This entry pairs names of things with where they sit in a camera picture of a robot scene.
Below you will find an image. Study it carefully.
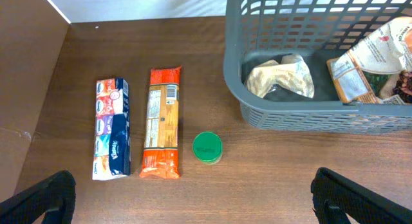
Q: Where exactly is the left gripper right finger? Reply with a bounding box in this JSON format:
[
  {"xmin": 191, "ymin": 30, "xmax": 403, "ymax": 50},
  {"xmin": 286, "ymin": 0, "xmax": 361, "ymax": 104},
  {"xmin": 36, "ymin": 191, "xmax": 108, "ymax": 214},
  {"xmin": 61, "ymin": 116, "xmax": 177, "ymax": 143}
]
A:
[{"xmin": 310, "ymin": 167, "xmax": 411, "ymax": 223}]

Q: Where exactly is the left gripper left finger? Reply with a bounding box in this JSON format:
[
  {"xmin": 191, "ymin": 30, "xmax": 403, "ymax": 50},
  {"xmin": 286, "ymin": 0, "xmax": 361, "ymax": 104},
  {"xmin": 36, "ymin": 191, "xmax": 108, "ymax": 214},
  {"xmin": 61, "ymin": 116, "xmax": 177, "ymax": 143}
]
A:
[{"xmin": 1, "ymin": 170, "xmax": 76, "ymax": 223}]

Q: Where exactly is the orange snack bag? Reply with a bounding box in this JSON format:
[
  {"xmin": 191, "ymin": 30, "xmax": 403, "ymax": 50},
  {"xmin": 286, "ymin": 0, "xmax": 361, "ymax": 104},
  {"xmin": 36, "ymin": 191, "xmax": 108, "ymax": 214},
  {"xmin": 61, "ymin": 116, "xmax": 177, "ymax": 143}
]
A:
[{"xmin": 327, "ymin": 17, "xmax": 411, "ymax": 105}]

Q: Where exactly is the white beige pouch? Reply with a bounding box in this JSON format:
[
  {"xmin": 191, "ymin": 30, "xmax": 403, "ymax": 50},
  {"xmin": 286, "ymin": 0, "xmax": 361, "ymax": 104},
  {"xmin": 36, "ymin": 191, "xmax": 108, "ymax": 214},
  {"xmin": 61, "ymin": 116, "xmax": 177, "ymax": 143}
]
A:
[{"xmin": 245, "ymin": 54, "xmax": 315, "ymax": 98}]

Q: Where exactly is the tissue multipack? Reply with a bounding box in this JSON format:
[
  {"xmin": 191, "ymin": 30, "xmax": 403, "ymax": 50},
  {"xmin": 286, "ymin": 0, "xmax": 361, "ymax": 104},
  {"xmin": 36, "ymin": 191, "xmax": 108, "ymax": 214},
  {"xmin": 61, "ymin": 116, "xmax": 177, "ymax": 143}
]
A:
[{"xmin": 92, "ymin": 78, "xmax": 131, "ymax": 181}]

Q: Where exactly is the orange pasta packet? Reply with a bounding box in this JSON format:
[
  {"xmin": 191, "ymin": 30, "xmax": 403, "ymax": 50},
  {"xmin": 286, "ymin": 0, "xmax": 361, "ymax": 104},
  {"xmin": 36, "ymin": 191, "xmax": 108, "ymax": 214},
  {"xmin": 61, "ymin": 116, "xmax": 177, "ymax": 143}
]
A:
[{"xmin": 140, "ymin": 66, "xmax": 182, "ymax": 179}]

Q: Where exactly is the left green-lid jar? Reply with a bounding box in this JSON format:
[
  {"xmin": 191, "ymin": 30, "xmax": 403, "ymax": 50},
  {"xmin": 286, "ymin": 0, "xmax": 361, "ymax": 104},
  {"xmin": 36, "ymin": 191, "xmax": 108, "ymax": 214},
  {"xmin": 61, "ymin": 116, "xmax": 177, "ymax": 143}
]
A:
[{"xmin": 192, "ymin": 131, "xmax": 223, "ymax": 165}]

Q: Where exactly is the grey plastic basket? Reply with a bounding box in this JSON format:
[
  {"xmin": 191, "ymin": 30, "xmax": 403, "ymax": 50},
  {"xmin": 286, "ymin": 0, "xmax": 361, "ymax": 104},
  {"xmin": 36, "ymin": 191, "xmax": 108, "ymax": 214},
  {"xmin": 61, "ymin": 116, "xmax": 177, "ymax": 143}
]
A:
[{"xmin": 223, "ymin": 0, "xmax": 411, "ymax": 133}]

